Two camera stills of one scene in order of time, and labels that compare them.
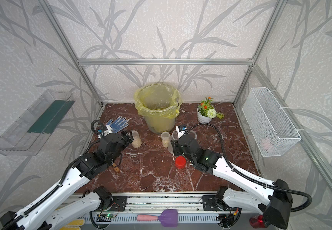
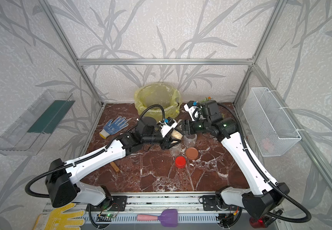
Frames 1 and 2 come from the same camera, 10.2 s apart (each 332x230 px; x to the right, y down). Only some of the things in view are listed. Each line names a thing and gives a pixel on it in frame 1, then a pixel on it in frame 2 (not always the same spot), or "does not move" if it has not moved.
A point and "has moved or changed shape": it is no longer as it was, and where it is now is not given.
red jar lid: (180, 162) does not move
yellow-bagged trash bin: (158, 99) does not move
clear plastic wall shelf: (26, 135) does not move
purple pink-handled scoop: (169, 218) does not move
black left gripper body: (122, 143) → (156, 139)
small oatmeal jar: (165, 138) has moved or changed shape
